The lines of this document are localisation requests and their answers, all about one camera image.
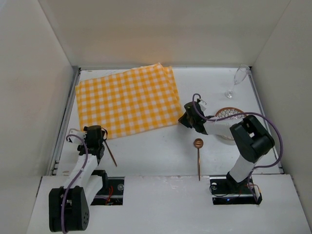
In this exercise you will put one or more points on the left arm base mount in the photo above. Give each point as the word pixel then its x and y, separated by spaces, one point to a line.
pixel 111 194

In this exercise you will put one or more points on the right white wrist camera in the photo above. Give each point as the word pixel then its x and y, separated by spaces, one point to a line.
pixel 202 104

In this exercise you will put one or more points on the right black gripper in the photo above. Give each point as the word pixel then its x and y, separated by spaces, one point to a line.
pixel 189 117

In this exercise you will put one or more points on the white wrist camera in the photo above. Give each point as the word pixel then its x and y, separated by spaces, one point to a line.
pixel 202 104
pixel 75 136

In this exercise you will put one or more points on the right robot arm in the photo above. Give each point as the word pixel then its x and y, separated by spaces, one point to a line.
pixel 251 138

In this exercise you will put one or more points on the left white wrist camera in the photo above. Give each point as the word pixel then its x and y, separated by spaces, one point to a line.
pixel 75 136

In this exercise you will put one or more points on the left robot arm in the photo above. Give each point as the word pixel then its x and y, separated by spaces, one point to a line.
pixel 69 204

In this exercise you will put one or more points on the copper spoon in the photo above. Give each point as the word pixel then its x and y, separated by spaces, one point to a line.
pixel 198 144

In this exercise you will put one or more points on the patterned ceramic plate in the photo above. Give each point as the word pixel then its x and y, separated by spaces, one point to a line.
pixel 225 112

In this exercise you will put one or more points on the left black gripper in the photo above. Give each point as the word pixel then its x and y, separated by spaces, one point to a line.
pixel 98 151

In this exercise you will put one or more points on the yellow white checkered cloth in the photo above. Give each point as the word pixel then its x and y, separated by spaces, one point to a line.
pixel 135 101

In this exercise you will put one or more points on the clear champagne flute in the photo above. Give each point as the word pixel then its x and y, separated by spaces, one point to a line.
pixel 241 73

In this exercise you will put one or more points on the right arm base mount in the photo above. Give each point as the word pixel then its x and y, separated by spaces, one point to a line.
pixel 225 193

